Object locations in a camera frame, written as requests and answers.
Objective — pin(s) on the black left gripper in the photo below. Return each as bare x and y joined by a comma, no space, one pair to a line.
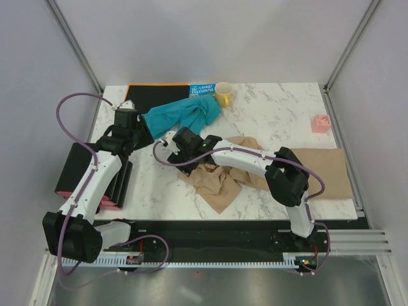
147,137

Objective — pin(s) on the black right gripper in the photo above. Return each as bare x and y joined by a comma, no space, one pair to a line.
176,157

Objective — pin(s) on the teal t shirt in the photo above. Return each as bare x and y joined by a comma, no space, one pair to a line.
194,113

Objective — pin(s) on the beige t shirt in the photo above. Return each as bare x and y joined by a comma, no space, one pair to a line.
219,186

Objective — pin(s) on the black drawer organiser with pink fronts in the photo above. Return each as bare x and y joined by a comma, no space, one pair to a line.
74,168

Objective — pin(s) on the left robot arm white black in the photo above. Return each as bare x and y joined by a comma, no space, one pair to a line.
70,232

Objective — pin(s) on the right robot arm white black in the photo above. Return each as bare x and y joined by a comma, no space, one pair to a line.
286,178

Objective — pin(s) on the black orange-edged notebook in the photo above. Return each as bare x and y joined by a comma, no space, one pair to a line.
145,97

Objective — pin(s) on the blue treehouse book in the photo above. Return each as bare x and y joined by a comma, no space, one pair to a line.
201,89

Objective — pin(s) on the yellow mug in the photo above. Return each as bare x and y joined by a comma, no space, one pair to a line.
223,94

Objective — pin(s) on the pink cube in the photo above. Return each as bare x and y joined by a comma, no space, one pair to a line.
321,123

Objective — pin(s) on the folded tan t shirt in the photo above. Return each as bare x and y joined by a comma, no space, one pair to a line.
330,166

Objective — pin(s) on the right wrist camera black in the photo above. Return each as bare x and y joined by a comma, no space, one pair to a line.
185,139

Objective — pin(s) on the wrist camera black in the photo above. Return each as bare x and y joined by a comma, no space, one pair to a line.
185,139
125,118

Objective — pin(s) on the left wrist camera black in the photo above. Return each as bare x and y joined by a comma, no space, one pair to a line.
125,118

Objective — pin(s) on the black base rail with cable tray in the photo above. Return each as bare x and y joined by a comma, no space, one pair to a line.
219,241

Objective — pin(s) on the aluminium frame rail right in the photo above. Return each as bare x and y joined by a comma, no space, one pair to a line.
352,43

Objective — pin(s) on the aluminium frame rail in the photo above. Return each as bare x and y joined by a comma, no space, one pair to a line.
73,43
352,43

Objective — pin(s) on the aluminium frame rail left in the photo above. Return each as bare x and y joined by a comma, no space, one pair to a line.
73,43

